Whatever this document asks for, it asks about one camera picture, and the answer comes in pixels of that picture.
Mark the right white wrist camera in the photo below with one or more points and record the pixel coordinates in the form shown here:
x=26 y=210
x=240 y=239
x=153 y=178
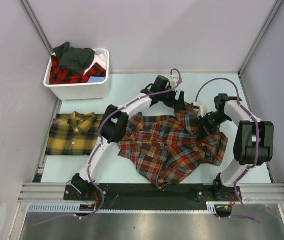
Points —
x=200 y=109

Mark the white shirt in bin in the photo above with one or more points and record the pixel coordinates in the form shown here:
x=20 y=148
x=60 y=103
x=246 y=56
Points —
x=100 y=57

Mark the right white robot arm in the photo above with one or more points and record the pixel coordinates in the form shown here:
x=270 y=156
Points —
x=253 y=145

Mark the red brown plaid shirt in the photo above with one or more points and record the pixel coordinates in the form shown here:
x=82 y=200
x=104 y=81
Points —
x=165 y=150

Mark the folded yellow plaid shirt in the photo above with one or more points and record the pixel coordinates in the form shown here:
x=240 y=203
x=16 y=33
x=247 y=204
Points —
x=73 y=134

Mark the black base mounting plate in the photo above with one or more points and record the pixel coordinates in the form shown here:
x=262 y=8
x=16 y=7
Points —
x=124 y=197

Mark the white plastic laundry bin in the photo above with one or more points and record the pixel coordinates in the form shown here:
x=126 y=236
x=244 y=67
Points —
x=79 y=91

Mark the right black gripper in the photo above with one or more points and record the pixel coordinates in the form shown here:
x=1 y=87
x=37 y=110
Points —
x=203 y=132

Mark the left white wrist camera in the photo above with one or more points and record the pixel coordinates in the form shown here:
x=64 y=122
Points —
x=175 y=82

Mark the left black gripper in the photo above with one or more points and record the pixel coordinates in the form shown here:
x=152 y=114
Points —
x=177 y=105

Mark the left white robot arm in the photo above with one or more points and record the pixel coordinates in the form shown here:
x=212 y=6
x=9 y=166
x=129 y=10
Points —
x=114 y=122

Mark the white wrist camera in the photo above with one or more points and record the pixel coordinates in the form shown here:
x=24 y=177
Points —
x=175 y=82
x=200 y=109

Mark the red black checked shirt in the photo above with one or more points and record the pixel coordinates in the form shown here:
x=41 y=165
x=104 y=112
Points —
x=60 y=76

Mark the aluminium frame rail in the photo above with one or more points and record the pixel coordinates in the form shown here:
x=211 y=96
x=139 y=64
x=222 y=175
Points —
x=265 y=193

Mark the white slotted cable duct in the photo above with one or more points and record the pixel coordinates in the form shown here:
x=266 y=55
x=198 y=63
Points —
x=77 y=208

